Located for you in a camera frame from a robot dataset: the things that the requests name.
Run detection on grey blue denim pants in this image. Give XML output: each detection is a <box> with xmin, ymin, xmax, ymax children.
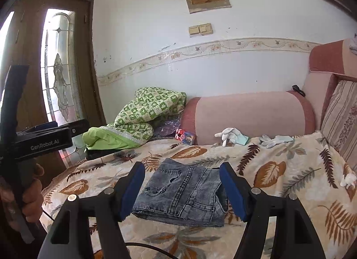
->
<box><xmin>132</xmin><ymin>158</ymin><xmax>228</xmax><ymax>228</ymax></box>

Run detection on left hand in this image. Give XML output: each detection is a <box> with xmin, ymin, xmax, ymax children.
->
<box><xmin>1</xmin><ymin>164</ymin><xmax>44</xmax><ymax>230</ymax></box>

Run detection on beige leaf pattern blanket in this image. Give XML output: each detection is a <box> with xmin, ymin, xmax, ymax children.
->
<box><xmin>41</xmin><ymin>132</ymin><xmax>356</xmax><ymax>258</ymax></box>

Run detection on white crumpled tissue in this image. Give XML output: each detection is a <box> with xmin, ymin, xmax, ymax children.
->
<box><xmin>340</xmin><ymin>173</ymin><xmax>356</xmax><ymax>188</ymax></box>

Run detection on white glove flat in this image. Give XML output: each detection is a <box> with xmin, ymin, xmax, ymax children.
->
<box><xmin>259</xmin><ymin>135</ymin><xmax>294</xmax><ymax>148</ymax></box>

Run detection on green patterned quilt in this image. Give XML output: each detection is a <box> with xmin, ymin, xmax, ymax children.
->
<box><xmin>82</xmin><ymin>87</ymin><xmax>187</xmax><ymax>150</ymax></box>

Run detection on striped beige pillow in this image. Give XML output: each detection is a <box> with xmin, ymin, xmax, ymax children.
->
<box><xmin>321</xmin><ymin>80</ymin><xmax>357</xmax><ymax>171</ymax></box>

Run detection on white glove with teal cloth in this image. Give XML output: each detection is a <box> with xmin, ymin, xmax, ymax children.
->
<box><xmin>214</xmin><ymin>128</ymin><xmax>249</xmax><ymax>147</ymax></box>

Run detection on pink bolster cushion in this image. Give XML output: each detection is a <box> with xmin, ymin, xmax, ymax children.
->
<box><xmin>180</xmin><ymin>90</ymin><xmax>316</xmax><ymax>145</ymax></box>

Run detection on purple plastic bag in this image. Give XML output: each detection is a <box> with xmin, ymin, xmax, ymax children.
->
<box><xmin>150</xmin><ymin>115</ymin><xmax>182</xmax><ymax>141</ymax></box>

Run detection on stained glass wooden door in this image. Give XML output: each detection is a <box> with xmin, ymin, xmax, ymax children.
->
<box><xmin>0</xmin><ymin>0</ymin><xmax>108</xmax><ymax>181</ymax></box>

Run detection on small colourful box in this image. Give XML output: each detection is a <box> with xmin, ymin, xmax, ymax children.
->
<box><xmin>175</xmin><ymin>128</ymin><xmax>196</xmax><ymax>145</ymax></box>

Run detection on black hair clip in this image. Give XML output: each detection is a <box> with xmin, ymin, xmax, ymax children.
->
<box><xmin>292</xmin><ymin>84</ymin><xmax>306</xmax><ymax>97</ymax></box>

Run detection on pink sofa backrest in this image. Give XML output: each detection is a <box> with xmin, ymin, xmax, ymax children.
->
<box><xmin>303</xmin><ymin>38</ymin><xmax>356</xmax><ymax>130</ymax></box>

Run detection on beige wall switch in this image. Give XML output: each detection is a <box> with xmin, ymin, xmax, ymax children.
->
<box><xmin>188</xmin><ymin>23</ymin><xmax>213</xmax><ymax>37</ymax></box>

